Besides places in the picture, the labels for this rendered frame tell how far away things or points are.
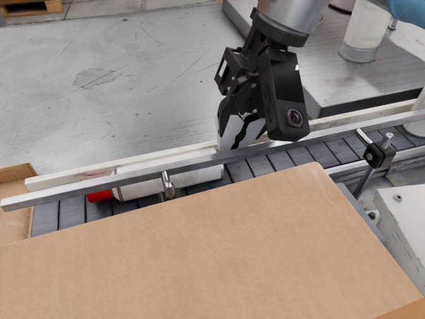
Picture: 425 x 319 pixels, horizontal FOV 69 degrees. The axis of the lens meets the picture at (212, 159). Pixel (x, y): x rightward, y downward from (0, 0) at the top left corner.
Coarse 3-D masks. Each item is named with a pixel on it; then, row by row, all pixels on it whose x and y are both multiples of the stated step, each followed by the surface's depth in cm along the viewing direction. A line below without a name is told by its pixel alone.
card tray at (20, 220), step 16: (0, 176) 55; (16, 176) 56; (32, 176) 57; (0, 192) 55; (16, 192) 55; (0, 208) 52; (32, 208) 52; (0, 224) 50; (16, 224) 50; (0, 240) 48; (16, 240) 48
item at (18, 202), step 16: (416, 112) 50; (336, 128) 47; (352, 128) 47; (368, 128) 48; (256, 144) 45; (272, 144) 44; (288, 144) 45; (304, 144) 46; (192, 160) 42; (208, 160) 42; (224, 160) 43; (112, 176) 40; (128, 176) 40; (144, 176) 41; (160, 176) 42; (32, 192) 39; (48, 192) 39; (64, 192) 39; (80, 192) 40; (16, 208) 38
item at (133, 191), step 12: (180, 156) 47; (192, 156) 47; (120, 168) 46; (132, 168) 45; (204, 168) 47; (216, 168) 47; (156, 180) 45; (180, 180) 46; (192, 180) 47; (204, 180) 48; (96, 192) 44; (108, 192) 45; (120, 192) 44; (132, 192) 45; (144, 192) 46; (156, 192) 47
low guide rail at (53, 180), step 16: (352, 112) 57; (368, 112) 57; (384, 112) 58; (400, 112) 60; (320, 128) 56; (192, 144) 51; (208, 144) 51; (128, 160) 49; (144, 160) 49; (48, 176) 47; (64, 176) 47; (80, 176) 48; (96, 176) 49
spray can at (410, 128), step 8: (424, 88) 53; (424, 96) 53; (416, 104) 55; (424, 104) 54; (424, 120) 55; (408, 128) 58; (416, 128) 57; (424, 128) 56; (416, 136) 57; (424, 136) 57
